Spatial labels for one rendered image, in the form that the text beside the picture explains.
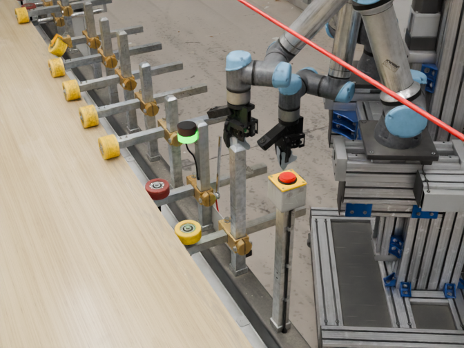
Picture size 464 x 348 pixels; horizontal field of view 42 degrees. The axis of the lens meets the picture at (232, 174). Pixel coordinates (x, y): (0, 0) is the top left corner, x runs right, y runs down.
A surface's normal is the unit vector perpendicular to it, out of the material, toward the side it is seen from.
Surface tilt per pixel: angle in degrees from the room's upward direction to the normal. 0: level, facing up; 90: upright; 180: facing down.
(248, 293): 0
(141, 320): 0
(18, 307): 0
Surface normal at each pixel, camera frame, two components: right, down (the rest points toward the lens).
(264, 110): -0.01, -0.82
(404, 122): -0.15, 0.66
